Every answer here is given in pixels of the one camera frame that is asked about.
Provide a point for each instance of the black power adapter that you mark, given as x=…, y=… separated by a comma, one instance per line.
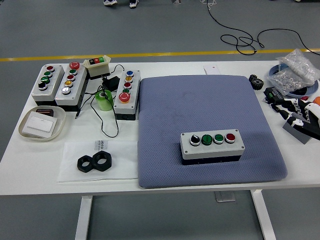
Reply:
x=112, y=82

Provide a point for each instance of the grey four-button control box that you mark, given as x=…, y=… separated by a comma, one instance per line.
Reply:
x=56, y=77
x=212, y=150

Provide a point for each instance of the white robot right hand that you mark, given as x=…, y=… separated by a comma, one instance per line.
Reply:
x=302, y=112

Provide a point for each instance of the person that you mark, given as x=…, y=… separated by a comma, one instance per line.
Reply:
x=110, y=2

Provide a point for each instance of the black hex nut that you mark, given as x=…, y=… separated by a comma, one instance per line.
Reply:
x=109, y=162
x=80, y=166

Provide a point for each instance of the grey five-button control box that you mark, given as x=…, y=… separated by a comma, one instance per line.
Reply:
x=77, y=85
x=132, y=100

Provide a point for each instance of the small black clip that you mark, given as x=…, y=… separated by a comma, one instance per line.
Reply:
x=274, y=108

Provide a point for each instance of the cream three-button switch box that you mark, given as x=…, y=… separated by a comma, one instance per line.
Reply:
x=98, y=70

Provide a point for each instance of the blue plate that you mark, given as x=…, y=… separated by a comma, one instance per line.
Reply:
x=313, y=90

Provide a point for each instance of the green tape roll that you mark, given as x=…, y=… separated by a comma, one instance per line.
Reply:
x=106, y=102

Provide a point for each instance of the small red clip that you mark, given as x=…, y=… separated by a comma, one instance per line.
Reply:
x=304, y=98

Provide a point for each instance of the translucent shallow tray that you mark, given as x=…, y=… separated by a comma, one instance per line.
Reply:
x=59, y=120

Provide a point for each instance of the black module green terminals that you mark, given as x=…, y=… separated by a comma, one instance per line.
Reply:
x=272, y=93

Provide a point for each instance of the dark red-black switch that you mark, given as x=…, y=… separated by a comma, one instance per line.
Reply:
x=46, y=111

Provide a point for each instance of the grey wedge block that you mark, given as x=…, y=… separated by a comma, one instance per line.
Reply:
x=297, y=133

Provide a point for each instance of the grey under-table bracket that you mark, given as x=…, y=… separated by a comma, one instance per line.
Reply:
x=225, y=197

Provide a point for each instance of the white card red mark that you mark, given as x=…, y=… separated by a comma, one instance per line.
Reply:
x=211, y=69

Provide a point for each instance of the white wall switch panel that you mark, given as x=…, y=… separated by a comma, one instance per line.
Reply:
x=40, y=123

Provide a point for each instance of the white table leg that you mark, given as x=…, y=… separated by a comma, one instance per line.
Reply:
x=262, y=215
x=83, y=220

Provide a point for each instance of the clear bag metal parts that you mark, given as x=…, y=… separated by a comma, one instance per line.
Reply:
x=287, y=80

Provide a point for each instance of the blue-grey padded mat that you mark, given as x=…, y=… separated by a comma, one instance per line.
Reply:
x=180, y=105

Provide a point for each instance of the black gear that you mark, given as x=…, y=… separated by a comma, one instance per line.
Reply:
x=257, y=83

